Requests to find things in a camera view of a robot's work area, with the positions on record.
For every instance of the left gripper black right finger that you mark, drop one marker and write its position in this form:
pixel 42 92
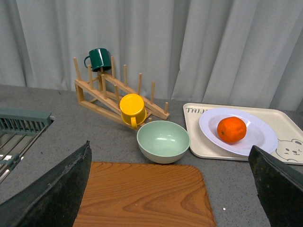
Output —
pixel 279 187

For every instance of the wooden peg drying rack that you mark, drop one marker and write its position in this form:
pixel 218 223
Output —
pixel 101 94

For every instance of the beige bear serving tray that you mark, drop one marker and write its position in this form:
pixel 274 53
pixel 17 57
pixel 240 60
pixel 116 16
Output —
pixel 290 136

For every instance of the wooden cutting board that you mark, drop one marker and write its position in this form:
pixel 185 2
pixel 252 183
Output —
pixel 144 195

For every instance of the light green bowl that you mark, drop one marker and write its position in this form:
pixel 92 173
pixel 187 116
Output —
pixel 163 142

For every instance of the grey curtain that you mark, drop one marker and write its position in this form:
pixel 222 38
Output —
pixel 228 52

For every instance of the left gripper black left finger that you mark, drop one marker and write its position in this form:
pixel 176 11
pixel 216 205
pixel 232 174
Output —
pixel 54 199

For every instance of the yellow mug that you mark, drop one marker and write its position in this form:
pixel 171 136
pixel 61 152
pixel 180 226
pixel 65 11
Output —
pixel 133 110

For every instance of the dark green mug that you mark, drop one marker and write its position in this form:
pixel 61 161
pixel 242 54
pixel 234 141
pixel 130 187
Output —
pixel 99 58

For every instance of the orange fruit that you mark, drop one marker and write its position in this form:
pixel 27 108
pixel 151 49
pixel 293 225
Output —
pixel 231 129

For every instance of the white round plate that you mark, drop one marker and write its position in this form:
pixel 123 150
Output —
pixel 258 134

